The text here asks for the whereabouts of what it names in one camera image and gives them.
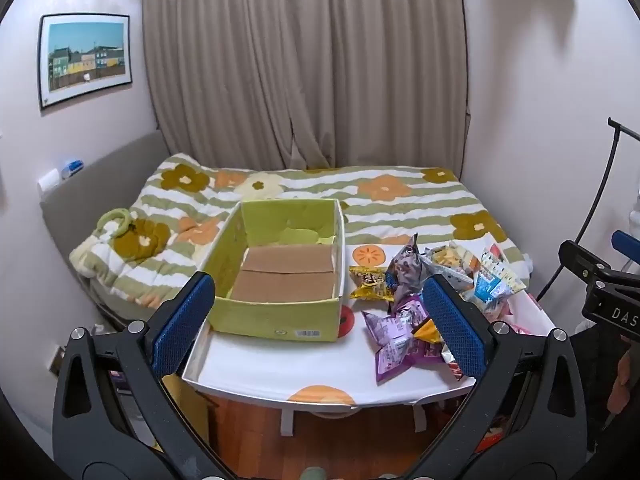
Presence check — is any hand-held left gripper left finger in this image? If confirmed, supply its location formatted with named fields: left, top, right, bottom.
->
left=52, top=271, right=226, bottom=467

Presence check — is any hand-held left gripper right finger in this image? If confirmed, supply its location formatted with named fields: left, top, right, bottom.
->
left=414, top=274, right=587, bottom=467

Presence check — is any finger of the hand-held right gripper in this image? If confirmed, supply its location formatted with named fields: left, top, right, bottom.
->
left=558, top=240, right=617, bottom=287
left=613, top=230, right=640, bottom=262

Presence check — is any purple snack packet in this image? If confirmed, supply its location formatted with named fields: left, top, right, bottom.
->
left=361, top=241, right=530, bottom=386

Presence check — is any cartoon print snack packet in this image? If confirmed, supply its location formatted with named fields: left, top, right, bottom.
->
left=384, top=233, right=435, bottom=302

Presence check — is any gold snack packet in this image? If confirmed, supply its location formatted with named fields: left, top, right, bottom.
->
left=348, top=266, right=396, bottom=302

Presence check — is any green cardboard box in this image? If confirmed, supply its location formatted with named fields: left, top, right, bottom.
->
left=197, top=198, right=347, bottom=343

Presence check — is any person's right hand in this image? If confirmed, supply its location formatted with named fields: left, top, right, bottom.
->
left=606, top=337, right=640, bottom=418

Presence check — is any white persimmon print table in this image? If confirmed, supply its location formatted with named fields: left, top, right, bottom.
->
left=181, top=240, right=557, bottom=437

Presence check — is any striped floral blanket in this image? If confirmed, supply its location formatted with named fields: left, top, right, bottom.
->
left=69, top=152, right=534, bottom=309

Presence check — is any grey bed headboard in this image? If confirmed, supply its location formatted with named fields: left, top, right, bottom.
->
left=39, top=130, right=167, bottom=313

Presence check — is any framed houses picture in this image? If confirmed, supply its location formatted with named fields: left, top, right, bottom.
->
left=37, top=13, right=134, bottom=111

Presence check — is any beige curtain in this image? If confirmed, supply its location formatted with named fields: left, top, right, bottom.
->
left=141, top=0, right=472, bottom=172

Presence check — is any green ring toy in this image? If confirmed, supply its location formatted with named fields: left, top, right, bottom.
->
left=96, top=207, right=135, bottom=239

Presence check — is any low wall outlet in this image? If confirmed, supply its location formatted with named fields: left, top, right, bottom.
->
left=48, top=344, right=69, bottom=377

